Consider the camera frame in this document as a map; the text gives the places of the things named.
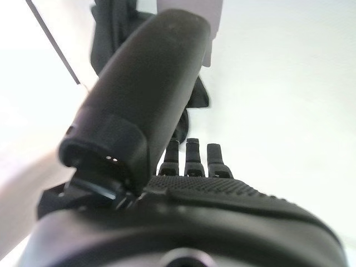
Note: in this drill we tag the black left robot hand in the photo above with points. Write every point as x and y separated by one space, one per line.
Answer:
139 97

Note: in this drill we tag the black garment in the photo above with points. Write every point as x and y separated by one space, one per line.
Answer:
111 33

